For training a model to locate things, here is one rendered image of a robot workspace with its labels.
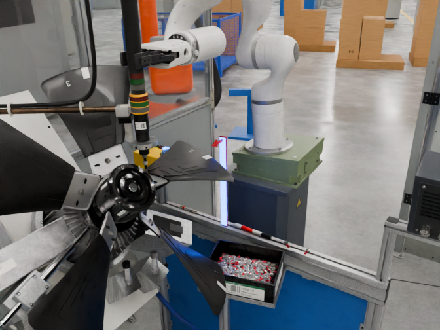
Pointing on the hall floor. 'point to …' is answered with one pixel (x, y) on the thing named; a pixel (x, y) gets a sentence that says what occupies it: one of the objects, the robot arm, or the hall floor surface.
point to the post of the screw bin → (225, 315)
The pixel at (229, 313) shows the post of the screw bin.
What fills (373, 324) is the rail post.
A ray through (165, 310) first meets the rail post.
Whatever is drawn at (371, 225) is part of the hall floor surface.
